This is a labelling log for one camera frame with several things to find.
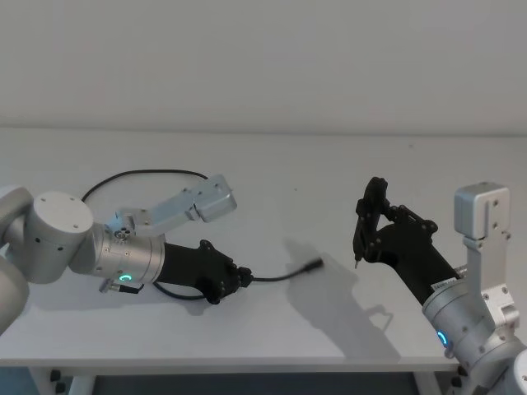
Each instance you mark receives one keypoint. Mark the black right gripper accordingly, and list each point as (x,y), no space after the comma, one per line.
(411,259)

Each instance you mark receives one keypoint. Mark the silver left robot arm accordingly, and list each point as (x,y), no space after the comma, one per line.
(62,238)

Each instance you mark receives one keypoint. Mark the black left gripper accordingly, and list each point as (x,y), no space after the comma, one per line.
(193,267)

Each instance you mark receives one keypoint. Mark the black table frame clamp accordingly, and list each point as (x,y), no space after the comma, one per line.
(459,376)
(57,380)

